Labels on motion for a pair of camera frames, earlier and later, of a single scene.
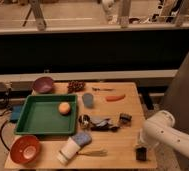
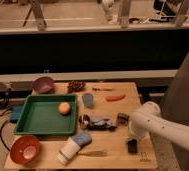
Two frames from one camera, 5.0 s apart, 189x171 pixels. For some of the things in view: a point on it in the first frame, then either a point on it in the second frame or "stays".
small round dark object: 83,121 stays
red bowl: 26,150 stays
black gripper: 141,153 → 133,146
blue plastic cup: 88,99 stays
